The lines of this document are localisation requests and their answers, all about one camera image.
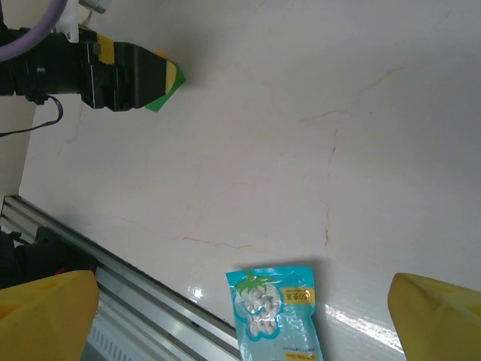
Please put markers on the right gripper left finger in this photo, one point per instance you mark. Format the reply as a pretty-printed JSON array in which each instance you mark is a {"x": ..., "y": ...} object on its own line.
[{"x": 41, "y": 323}]

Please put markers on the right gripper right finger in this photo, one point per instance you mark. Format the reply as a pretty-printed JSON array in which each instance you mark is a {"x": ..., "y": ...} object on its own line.
[{"x": 443, "y": 327}]

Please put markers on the blue snack bag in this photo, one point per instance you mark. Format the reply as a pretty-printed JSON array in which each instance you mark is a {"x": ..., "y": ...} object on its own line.
[{"x": 274, "y": 316}]

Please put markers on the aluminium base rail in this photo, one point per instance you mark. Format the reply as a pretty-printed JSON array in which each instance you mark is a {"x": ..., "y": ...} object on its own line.
[{"x": 150, "y": 301}]

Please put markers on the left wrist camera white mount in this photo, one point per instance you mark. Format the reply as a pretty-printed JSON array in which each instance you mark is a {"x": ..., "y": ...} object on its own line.
[{"x": 69, "y": 22}]

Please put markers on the green lego brick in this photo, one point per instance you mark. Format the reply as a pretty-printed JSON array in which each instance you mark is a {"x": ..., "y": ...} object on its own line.
[{"x": 171, "y": 92}]

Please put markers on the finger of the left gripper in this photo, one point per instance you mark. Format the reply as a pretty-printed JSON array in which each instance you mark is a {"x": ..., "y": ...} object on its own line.
[{"x": 143, "y": 79}]

